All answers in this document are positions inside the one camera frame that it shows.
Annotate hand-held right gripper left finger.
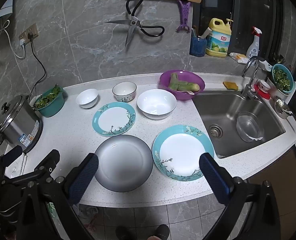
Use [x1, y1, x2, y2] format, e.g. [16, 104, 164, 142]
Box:
[15, 152, 100, 240]

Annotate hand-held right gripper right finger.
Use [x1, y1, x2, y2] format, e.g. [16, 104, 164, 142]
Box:
[199, 152, 286, 240]

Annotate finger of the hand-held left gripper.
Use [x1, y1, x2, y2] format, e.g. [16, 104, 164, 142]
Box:
[2, 145, 23, 167]
[34, 149, 61, 178]

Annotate grey gradient plate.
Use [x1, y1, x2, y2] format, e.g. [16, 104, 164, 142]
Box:
[94, 134, 154, 193]

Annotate large teal floral plate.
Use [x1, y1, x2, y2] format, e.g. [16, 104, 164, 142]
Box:
[152, 124, 214, 182]

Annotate small teal floral plate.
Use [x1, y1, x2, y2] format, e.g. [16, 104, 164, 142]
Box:
[92, 102, 136, 137]

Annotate small white bowl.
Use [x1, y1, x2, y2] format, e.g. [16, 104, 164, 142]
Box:
[76, 89, 99, 109]

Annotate large white bowl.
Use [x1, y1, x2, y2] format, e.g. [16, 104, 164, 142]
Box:
[137, 89, 177, 120]

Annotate steel rice cooker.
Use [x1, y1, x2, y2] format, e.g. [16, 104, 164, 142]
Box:
[0, 94, 43, 154]

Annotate patterned floor cloth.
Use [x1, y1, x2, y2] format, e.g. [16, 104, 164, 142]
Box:
[78, 204, 99, 224]

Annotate teal plastic colander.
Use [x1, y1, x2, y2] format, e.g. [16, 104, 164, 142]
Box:
[33, 86, 65, 117]

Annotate clear glass bowl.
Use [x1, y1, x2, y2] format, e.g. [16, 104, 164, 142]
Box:
[236, 111, 265, 143]

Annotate leafy greens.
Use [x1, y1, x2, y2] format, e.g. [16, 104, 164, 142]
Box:
[35, 85, 62, 109]

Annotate stainless steel sink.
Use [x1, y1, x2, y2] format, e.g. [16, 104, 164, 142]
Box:
[193, 90, 286, 158]

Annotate brown cabinet door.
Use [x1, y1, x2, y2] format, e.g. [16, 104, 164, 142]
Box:
[248, 147, 296, 230]

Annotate black slipper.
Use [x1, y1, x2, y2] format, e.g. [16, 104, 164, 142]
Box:
[150, 224, 170, 240]

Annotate yellow sponge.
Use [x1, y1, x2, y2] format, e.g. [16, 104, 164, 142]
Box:
[223, 81, 239, 90]

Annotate chrome faucet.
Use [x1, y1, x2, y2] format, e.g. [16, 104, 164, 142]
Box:
[241, 56, 261, 100]

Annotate peeled green vegetable stem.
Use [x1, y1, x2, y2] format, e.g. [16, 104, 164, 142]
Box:
[168, 72, 182, 90]
[176, 81, 200, 92]

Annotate small red white cup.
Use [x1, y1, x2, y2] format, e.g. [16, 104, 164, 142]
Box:
[253, 82, 271, 100]

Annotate white bowl with black print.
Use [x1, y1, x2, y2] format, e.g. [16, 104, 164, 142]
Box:
[112, 82, 137, 103]

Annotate steel strainer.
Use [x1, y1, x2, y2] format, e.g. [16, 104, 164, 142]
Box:
[274, 96, 294, 119]

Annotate purple plastic basin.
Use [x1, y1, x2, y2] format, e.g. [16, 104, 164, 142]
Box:
[159, 70, 205, 101]

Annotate small red patterned bowl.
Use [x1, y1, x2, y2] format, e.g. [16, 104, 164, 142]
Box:
[259, 79, 272, 92]

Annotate chopped green vegetables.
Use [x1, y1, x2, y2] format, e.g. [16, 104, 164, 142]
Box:
[274, 67, 291, 90]

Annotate white and yellow packet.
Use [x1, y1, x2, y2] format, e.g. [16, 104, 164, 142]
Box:
[228, 52, 249, 64]

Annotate teal basin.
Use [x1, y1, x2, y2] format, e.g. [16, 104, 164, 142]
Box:
[271, 64, 294, 92]

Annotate blue plastic cup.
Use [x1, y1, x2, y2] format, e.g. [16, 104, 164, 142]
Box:
[189, 36, 208, 57]

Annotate yellow detergent bottle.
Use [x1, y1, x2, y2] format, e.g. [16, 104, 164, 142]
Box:
[206, 18, 234, 58]

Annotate white spray bottle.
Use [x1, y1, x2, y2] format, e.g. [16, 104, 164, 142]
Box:
[246, 26, 262, 59]

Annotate purple peeler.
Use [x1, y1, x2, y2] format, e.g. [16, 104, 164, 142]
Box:
[176, 0, 191, 33]

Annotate black power cable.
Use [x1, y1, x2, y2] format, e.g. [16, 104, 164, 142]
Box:
[28, 34, 48, 98]

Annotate white cable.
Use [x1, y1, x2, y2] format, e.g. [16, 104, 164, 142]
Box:
[0, 20, 26, 59]

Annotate wall socket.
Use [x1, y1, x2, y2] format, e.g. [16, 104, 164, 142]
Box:
[18, 23, 39, 46]

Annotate white wall box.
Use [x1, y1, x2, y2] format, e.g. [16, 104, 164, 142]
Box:
[0, 0, 15, 20]

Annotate white handled brush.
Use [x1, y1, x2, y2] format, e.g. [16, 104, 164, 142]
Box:
[200, 27, 213, 40]

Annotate black handled kitchen scissors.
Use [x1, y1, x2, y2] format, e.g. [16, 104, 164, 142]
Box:
[104, 0, 165, 47]

